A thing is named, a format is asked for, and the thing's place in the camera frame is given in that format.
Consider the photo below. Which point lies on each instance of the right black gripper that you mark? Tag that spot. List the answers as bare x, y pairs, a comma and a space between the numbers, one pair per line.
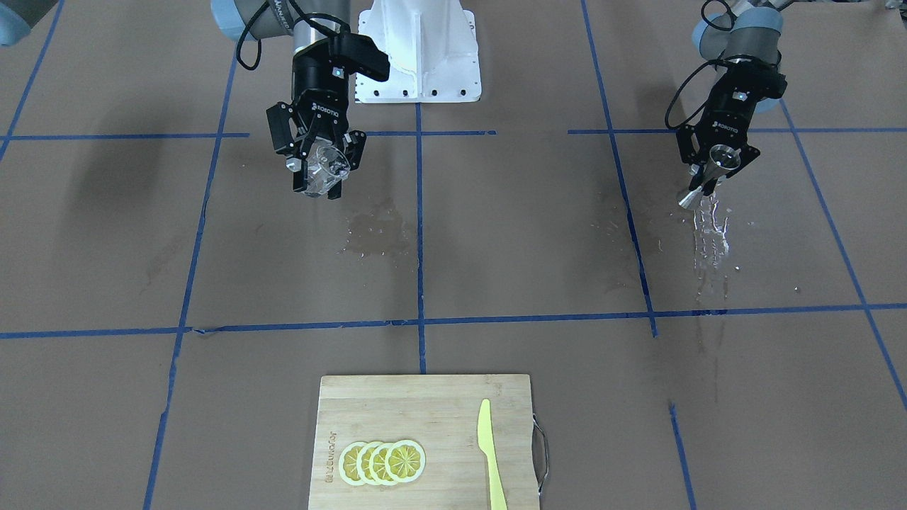
314, 91

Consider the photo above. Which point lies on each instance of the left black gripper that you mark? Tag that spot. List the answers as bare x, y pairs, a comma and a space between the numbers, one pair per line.
724, 113

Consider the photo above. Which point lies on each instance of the steel jigger measuring cup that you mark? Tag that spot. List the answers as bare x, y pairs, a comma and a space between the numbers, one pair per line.
720, 161

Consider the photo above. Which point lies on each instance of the clear glass beaker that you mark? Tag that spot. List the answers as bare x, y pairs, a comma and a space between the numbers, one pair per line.
326, 169

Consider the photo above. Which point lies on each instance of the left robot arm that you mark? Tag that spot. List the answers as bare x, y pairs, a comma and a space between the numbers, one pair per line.
742, 45

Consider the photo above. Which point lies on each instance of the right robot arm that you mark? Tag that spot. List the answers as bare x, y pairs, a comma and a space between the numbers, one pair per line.
311, 24

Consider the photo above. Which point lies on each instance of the lemon slice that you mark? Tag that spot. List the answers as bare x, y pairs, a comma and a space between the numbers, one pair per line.
405, 461
376, 465
349, 464
363, 462

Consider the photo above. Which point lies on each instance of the yellow plastic knife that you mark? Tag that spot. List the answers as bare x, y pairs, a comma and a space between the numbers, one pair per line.
486, 443

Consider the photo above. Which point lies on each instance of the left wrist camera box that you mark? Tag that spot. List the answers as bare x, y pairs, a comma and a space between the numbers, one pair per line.
763, 81

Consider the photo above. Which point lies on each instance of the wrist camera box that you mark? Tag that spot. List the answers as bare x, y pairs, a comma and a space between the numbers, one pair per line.
763, 81
359, 54

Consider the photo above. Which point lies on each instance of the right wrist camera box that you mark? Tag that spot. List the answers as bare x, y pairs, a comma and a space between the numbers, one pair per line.
359, 54

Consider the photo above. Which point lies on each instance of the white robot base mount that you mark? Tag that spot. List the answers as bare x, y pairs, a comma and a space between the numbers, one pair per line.
433, 52

